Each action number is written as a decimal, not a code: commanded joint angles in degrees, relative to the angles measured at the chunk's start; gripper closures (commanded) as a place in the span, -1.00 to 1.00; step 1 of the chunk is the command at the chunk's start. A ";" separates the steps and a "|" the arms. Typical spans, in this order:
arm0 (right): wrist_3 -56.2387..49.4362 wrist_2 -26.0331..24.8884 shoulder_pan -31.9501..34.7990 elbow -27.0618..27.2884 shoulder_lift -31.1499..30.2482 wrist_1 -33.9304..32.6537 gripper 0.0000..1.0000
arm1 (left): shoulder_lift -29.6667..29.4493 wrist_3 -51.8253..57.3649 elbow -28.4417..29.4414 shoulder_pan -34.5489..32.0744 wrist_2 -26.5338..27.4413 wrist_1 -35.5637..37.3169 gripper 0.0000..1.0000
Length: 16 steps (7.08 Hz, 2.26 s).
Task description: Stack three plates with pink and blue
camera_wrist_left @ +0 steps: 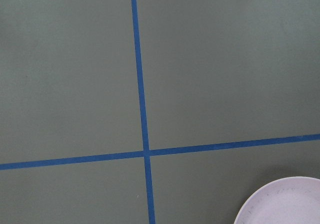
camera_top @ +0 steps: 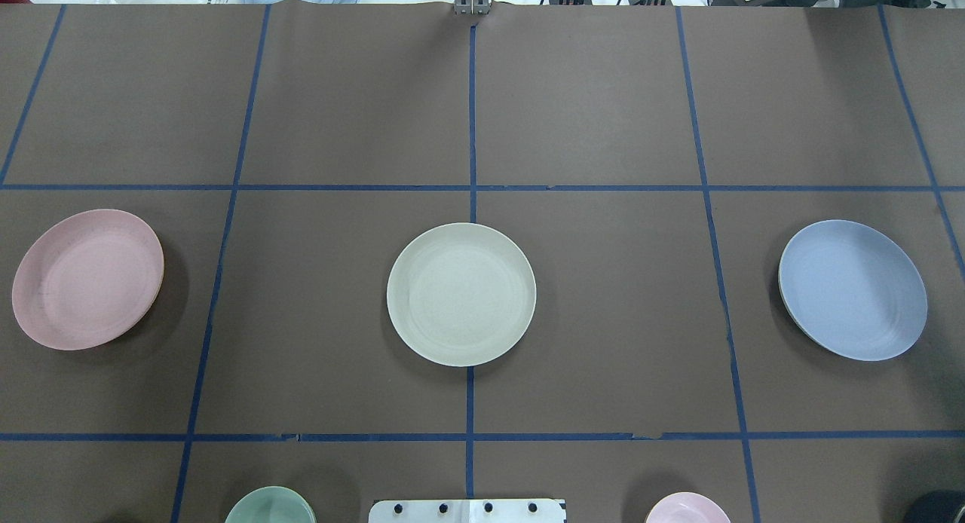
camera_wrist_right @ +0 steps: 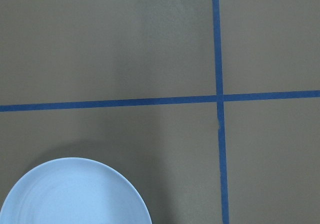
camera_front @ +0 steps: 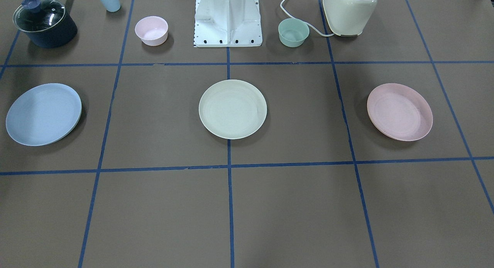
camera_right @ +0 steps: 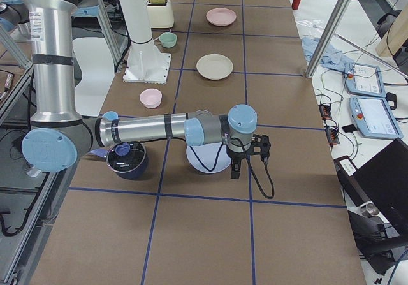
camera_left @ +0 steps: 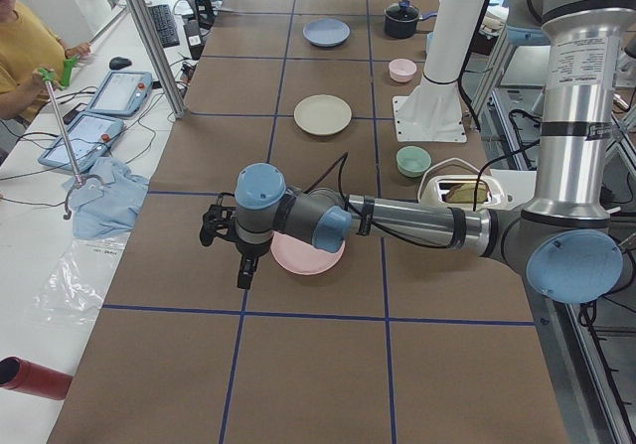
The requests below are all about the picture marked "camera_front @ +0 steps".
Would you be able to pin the pink plate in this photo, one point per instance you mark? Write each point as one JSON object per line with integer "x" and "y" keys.
{"x": 399, "y": 112}

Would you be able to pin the light blue plate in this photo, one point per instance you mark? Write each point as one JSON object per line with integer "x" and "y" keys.
{"x": 44, "y": 114}

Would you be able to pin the cream plate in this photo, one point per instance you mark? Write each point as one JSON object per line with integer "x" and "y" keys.
{"x": 232, "y": 109}

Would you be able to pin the green bowl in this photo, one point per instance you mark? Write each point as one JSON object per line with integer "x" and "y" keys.
{"x": 292, "y": 32}

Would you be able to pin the pink bowl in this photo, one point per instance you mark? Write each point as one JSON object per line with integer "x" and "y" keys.
{"x": 152, "y": 30}

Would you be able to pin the cream toaster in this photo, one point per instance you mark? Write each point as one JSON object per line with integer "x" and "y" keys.
{"x": 348, "y": 18}

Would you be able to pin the dark blue pot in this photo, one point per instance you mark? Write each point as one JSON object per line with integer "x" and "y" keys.
{"x": 57, "y": 36}

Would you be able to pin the glass pot lid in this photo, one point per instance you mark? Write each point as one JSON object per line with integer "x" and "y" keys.
{"x": 39, "y": 15}

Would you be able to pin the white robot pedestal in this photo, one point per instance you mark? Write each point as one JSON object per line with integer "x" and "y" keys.
{"x": 227, "y": 23}

